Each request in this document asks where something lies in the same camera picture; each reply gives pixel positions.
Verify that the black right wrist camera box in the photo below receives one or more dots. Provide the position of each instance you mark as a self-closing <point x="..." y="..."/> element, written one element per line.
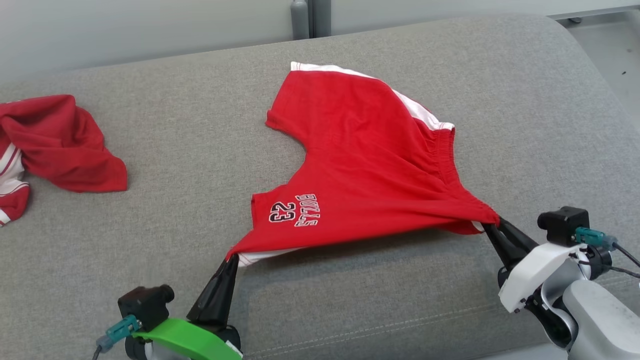
<point x="562" y="225"/>

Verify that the red Bulls 23 shorts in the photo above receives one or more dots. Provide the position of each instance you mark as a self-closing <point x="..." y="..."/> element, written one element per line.
<point x="365" y="160"/>

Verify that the teal left camera connector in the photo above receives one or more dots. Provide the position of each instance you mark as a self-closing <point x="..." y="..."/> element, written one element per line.
<point x="119" y="331"/>

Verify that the grey baseboard strip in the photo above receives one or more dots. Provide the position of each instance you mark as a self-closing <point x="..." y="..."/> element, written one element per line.
<point x="595" y="12"/>

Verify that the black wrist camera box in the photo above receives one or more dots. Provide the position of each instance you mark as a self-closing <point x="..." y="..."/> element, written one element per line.
<point x="145" y="305"/>
<point x="562" y="225"/>

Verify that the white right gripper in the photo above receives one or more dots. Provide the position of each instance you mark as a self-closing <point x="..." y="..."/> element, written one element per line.
<point x="532" y="275"/>

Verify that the teal right camera connector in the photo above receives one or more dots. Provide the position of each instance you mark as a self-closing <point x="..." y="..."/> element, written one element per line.
<point x="595" y="237"/>

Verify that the teal camera connector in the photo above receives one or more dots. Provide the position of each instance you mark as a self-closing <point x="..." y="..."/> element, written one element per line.
<point x="595" y="237"/>
<point x="119" y="331"/>

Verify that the grey fabric sofa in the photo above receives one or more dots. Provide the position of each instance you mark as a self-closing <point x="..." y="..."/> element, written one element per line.
<point x="350" y="300"/>

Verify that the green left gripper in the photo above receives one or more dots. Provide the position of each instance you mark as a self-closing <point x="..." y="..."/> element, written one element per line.
<point x="190" y="340"/>

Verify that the small dark partition foot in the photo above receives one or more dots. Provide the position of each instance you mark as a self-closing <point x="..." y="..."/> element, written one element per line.
<point x="575" y="20"/>

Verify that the red basketball jersey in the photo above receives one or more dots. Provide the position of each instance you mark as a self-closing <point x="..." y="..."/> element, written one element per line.
<point x="60" y="145"/>

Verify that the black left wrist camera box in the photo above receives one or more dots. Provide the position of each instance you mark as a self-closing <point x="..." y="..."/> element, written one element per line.
<point x="145" y="305"/>

